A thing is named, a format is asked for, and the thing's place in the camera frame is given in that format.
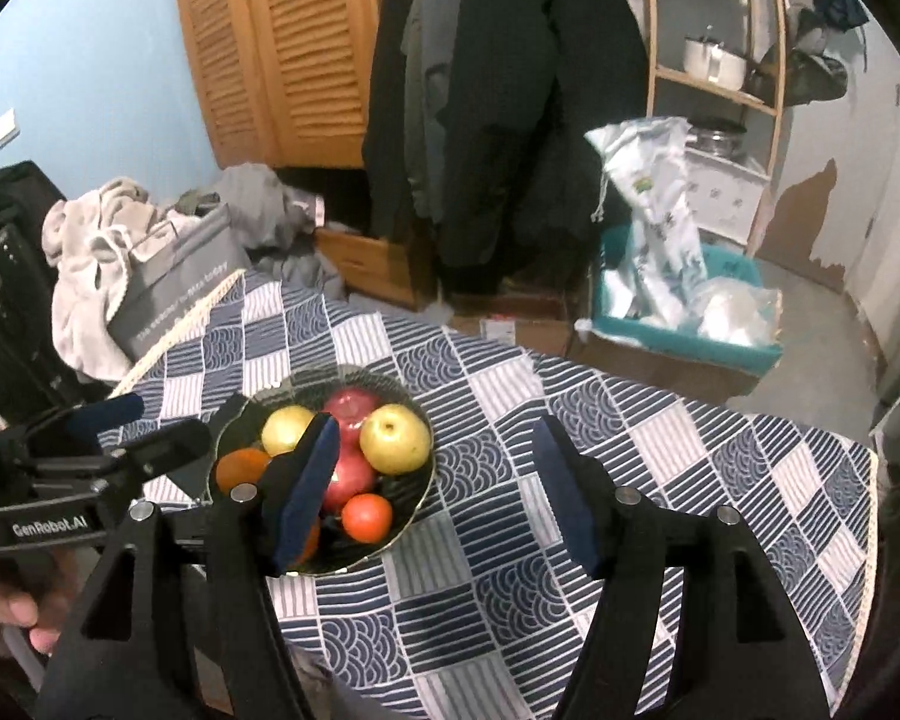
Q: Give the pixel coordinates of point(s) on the patterned white plastic bag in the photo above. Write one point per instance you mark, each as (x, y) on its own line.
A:
(652, 225)

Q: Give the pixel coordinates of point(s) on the white pot with lid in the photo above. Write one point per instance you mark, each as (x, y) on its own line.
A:
(712, 64)

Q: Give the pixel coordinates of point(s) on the wooden drawer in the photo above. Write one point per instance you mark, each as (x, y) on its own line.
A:
(367, 262)

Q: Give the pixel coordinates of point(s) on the white wall switch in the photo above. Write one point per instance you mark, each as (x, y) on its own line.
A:
(6, 127)

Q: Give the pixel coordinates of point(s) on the grey clothes pile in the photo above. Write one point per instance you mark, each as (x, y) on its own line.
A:
(262, 195)

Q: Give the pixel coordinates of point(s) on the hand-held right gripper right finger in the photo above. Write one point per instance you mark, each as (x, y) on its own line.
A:
(570, 502)

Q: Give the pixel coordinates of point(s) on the small red-orange tangerine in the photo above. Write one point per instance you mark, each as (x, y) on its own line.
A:
(366, 517)

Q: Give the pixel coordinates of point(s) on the wooden louvered wardrobe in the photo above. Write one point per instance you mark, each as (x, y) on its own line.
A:
(292, 52)

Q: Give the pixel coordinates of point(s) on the small orange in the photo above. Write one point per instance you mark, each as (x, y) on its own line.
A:
(313, 540)

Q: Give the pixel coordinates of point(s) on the grey tote bag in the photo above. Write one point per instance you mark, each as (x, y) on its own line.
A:
(180, 285)

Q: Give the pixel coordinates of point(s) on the wooden shelf rack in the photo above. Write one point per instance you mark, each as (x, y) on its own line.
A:
(772, 52)

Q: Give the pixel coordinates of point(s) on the black hooded jacket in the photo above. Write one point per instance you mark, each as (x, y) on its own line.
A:
(532, 90)

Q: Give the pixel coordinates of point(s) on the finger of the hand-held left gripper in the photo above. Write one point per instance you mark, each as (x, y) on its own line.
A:
(105, 412)
(165, 450)

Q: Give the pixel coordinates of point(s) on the clear plastic bag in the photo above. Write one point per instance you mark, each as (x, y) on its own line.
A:
(739, 311)

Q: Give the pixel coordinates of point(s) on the cardboard box with red label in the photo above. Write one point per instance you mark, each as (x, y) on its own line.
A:
(517, 326)

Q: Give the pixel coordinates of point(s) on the black bag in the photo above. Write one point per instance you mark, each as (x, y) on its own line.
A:
(15, 277)

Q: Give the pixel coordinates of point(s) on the person's left hand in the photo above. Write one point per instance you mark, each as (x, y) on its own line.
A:
(22, 600)

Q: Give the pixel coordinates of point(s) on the teal plastic bin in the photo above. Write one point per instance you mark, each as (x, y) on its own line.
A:
(727, 356)

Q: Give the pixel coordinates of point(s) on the steel pot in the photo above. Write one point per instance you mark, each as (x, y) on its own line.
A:
(716, 139)

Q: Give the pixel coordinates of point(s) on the black folded umbrella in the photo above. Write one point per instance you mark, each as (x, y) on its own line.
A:
(832, 4)

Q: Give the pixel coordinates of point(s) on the ribbed glass plate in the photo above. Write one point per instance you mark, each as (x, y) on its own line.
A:
(411, 491)

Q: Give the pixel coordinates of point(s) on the red apple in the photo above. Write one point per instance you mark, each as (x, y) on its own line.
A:
(351, 405)
(349, 481)

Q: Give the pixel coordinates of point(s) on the grey jacket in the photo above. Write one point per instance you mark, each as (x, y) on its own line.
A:
(424, 90)

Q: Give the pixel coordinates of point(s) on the beige towel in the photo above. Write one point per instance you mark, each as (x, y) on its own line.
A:
(82, 277)

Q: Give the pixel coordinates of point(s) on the dark hanging bag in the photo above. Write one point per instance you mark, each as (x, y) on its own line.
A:
(806, 75)

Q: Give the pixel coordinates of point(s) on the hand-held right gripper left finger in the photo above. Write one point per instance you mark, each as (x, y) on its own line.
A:
(307, 487)

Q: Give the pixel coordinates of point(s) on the black coat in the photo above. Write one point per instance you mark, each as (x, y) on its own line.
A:
(386, 127)

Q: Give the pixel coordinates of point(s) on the white patterned box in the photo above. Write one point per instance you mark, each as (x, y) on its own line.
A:
(727, 195)

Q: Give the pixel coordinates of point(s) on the blue white patterned tablecloth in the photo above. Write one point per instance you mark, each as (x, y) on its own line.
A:
(495, 390)

